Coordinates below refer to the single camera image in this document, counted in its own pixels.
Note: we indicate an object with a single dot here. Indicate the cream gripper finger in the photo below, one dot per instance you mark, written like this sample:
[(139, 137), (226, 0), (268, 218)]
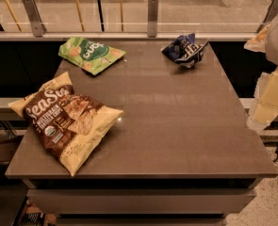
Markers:
[(264, 108), (257, 43)]

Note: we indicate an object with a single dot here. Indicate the blue chip bag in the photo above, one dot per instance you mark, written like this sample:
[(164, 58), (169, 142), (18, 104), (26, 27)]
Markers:
[(184, 51)]

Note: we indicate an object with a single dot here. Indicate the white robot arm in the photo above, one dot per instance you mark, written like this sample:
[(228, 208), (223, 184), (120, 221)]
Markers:
[(271, 45)]

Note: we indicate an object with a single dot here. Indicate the green chip bag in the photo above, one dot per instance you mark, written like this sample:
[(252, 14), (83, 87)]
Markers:
[(89, 55)]

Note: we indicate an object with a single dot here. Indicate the brown Sea Salt chip bag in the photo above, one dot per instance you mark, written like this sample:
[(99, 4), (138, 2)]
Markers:
[(69, 125)]

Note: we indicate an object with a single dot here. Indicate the horizontal metal railing bar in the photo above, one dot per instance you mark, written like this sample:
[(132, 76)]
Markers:
[(22, 36)]

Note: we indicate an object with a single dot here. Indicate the grey table drawer front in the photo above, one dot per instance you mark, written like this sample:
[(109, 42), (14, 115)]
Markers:
[(141, 201)]

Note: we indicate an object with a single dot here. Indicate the grey metal railing post right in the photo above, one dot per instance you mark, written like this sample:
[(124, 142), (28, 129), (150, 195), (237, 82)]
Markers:
[(271, 13)]

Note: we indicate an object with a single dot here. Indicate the grey metal railing post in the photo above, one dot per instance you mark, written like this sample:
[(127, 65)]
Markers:
[(37, 26), (271, 13), (152, 18)]

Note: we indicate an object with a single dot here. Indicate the grey metal railing post middle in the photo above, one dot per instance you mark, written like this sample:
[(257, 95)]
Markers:
[(152, 18)]

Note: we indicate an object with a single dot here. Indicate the grey metal railing post left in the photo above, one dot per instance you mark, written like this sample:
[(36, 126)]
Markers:
[(37, 26)]

